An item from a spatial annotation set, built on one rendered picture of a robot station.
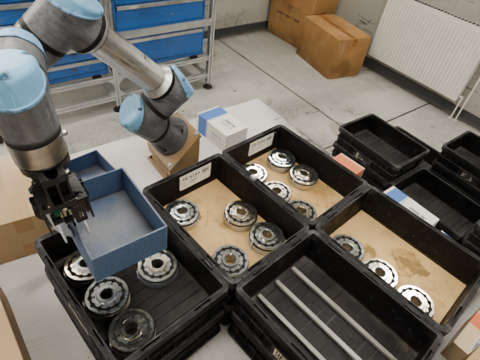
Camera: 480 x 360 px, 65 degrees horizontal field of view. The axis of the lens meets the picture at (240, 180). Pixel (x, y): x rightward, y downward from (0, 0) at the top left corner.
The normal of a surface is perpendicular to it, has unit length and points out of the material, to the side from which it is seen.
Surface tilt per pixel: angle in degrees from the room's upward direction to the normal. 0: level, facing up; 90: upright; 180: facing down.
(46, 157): 90
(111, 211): 1
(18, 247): 90
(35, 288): 0
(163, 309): 0
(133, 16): 90
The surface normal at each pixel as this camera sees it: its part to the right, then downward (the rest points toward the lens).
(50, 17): 0.06, 0.38
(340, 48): 0.42, 0.65
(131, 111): -0.57, -0.20
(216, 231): 0.11, -0.73
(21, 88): 0.67, 0.53
